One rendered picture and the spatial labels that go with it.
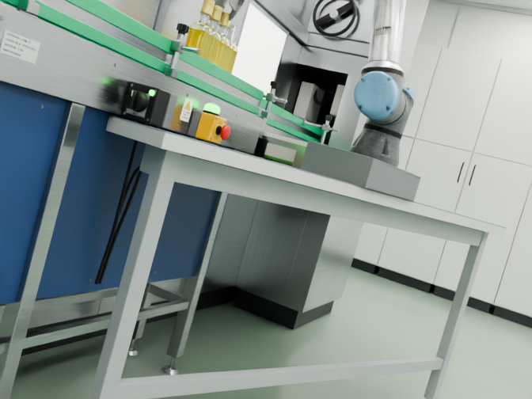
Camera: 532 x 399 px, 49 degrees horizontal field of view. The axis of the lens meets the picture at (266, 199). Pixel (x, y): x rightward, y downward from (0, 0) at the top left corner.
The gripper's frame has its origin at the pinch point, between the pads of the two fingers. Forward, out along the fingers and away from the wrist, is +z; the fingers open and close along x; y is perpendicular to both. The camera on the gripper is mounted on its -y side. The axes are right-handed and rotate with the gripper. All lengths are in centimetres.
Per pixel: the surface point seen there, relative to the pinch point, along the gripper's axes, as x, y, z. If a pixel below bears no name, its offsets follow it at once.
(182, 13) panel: -12.1, 6.2, 3.1
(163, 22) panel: -12.0, 14.2, 8.7
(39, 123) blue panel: 16, 78, 45
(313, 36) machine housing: -14, -101, -23
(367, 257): -23, -376, 102
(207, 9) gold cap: 1.3, 12.8, 2.3
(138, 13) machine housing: -14.6, 23.4, 9.5
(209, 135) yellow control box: 23, 29, 38
